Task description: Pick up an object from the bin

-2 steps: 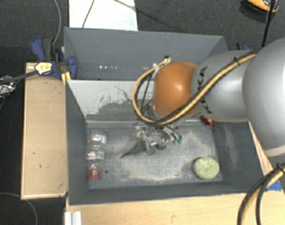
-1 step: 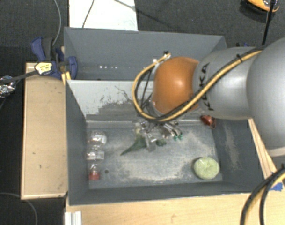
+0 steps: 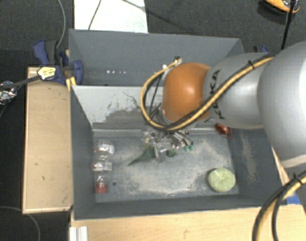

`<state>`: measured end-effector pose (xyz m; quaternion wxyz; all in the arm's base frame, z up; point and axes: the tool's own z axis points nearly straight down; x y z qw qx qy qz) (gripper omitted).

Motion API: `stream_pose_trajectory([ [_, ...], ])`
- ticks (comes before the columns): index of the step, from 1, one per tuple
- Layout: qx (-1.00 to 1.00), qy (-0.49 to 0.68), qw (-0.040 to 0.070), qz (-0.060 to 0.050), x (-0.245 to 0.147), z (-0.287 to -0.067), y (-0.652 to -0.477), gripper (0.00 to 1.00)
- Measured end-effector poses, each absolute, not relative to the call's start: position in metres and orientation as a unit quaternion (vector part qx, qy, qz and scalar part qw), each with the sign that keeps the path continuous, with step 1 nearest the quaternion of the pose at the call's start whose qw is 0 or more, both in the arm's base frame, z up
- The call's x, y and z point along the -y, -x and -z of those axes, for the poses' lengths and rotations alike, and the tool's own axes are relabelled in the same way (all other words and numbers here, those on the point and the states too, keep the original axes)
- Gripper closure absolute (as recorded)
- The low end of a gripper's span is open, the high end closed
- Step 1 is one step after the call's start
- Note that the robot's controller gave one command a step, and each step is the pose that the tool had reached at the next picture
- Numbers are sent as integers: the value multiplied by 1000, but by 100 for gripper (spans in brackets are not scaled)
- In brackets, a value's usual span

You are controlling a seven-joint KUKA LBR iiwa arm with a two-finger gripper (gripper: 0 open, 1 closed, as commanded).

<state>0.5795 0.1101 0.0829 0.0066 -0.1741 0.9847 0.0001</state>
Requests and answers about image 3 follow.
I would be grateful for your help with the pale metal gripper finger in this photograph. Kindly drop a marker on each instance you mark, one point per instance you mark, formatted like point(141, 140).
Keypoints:
point(161, 154)
point(148, 138)

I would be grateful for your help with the dark green pointed toy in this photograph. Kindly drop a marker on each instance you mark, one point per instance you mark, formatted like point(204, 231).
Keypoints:
point(145, 155)

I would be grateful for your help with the grey metal bin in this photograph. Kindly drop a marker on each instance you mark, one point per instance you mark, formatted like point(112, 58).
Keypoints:
point(167, 174)

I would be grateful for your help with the clear plastic bottle red cap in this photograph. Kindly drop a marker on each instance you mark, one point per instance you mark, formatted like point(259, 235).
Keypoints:
point(102, 164)

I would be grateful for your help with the red-brown small cup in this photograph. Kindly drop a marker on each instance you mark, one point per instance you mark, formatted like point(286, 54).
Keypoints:
point(222, 129)

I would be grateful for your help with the pale green round sponge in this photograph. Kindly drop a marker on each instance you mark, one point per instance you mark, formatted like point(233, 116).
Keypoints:
point(221, 180)

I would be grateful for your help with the pale wood flat board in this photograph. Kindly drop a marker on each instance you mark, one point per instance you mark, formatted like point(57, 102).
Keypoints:
point(47, 139)

